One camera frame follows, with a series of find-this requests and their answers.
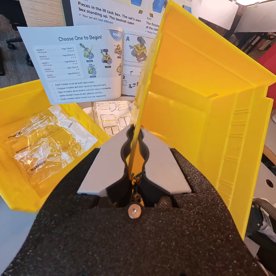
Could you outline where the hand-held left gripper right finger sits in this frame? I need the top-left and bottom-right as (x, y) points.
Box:
(138, 127), (191, 205)

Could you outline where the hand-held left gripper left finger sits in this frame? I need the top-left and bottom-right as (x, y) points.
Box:
(77, 125), (134, 206)

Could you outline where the yellow plastic bin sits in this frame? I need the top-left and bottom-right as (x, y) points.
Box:
(0, 80), (110, 214)
(128, 0), (276, 241)

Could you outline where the pile of small mixed pieces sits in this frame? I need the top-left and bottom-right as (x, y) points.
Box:
(129, 172), (144, 207)

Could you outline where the white sticker sheet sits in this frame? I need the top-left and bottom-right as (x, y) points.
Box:
(83, 100), (138, 137)

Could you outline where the dark fabric bag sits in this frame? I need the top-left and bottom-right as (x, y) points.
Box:
(246, 197), (276, 270)

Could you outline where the instruction manual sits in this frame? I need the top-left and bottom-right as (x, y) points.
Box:
(17, 25), (156, 105)

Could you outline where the black swivel chair base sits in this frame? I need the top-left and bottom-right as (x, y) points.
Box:
(5, 38), (33, 65)

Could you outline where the large printed instruction sheet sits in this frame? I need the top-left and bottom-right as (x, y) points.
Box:
(72, 0), (171, 40)

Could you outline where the open white cardboard box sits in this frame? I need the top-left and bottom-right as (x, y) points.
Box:
(173, 0), (276, 33)

